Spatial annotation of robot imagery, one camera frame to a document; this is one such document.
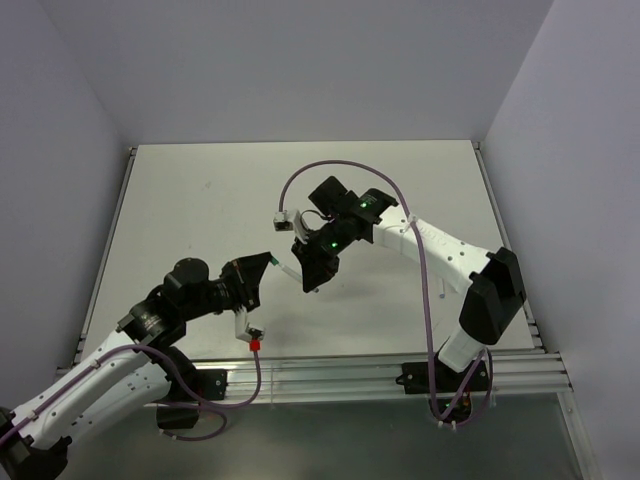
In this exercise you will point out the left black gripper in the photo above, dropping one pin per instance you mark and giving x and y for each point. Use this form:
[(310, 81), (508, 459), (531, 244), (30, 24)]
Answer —
[(246, 274)]

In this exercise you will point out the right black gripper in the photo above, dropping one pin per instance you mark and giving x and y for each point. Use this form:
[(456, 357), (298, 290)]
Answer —
[(316, 269)]

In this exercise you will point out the white green acrylic marker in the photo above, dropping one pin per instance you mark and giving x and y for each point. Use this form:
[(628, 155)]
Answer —
[(290, 272)]

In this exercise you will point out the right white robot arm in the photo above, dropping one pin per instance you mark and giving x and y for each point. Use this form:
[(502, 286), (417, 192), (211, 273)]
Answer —
[(490, 283)]

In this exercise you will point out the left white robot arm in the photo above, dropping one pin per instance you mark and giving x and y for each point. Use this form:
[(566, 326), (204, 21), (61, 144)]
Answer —
[(136, 364)]

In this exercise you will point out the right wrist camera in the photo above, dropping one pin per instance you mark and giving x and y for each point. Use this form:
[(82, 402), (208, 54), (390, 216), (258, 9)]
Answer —
[(292, 221)]

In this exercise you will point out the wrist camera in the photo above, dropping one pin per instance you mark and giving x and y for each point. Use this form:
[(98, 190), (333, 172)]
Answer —
[(292, 221), (244, 330)]

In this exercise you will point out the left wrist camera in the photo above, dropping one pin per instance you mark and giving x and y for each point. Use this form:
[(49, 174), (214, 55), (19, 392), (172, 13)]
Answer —
[(244, 330)]

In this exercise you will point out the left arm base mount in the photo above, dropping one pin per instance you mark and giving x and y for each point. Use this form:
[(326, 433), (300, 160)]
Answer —
[(209, 384)]

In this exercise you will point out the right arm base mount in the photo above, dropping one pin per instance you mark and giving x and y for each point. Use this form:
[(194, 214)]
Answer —
[(453, 390)]

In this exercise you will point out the aluminium mounting rail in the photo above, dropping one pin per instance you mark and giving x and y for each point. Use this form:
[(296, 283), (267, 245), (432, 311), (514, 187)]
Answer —
[(364, 378)]

